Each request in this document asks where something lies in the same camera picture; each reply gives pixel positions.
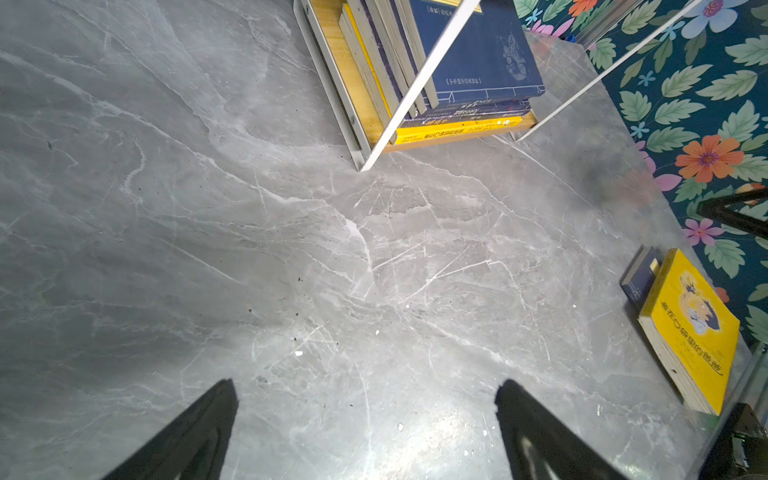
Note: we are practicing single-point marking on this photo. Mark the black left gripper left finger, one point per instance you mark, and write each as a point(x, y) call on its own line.
point(193, 445)

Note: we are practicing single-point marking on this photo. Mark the yellow book on lower shelf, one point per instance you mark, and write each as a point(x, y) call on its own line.
point(385, 86)

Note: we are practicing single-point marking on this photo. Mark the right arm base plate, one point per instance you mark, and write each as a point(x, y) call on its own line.
point(740, 450)

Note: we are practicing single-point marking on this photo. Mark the yellow cartoon cover book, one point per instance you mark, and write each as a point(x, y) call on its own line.
point(692, 333)

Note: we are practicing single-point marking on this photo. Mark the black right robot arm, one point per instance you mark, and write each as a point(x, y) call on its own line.
point(719, 209)

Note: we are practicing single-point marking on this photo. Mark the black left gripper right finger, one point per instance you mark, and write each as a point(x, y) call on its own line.
point(539, 446)

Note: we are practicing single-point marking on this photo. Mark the white wooden two-tier shelf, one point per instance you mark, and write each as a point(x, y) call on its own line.
point(349, 97)

